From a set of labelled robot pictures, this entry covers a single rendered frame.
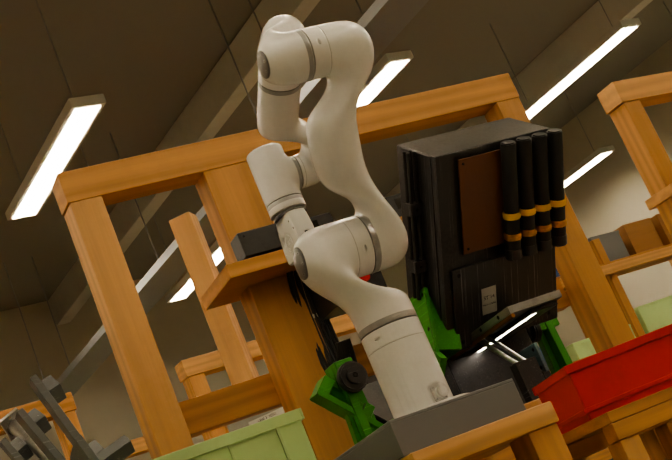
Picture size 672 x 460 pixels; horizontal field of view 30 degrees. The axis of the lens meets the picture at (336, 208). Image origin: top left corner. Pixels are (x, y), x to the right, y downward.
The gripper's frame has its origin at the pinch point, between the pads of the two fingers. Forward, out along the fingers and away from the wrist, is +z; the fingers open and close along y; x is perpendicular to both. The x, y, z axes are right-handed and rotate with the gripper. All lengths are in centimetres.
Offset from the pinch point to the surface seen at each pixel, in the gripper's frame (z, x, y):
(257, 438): 36, -49, 59
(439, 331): 14, 40, -29
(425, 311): 8.5, 39.0, -29.4
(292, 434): 37, -43, 59
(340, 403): 22.7, 8.8, -31.3
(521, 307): 18, 53, -11
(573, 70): -240, 548, -520
